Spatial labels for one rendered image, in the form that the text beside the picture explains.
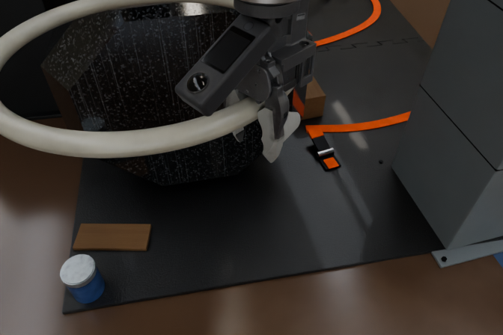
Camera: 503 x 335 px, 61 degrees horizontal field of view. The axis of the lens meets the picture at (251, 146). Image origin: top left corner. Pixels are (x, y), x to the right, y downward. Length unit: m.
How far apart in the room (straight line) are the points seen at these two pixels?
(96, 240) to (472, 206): 1.22
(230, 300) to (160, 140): 1.00
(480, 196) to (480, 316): 0.38
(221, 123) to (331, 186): 1.21
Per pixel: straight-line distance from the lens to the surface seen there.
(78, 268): 1.40
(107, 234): 1.58
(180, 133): 0.48
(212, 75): 0.44
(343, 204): 1.63
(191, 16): 1.17
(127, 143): 0.48
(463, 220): 1.50
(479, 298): 1.60
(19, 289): 1.62
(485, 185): 1.38
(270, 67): 0.47
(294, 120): 0.55
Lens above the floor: 1.29
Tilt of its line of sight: 46 degrees down
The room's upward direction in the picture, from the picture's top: straight up
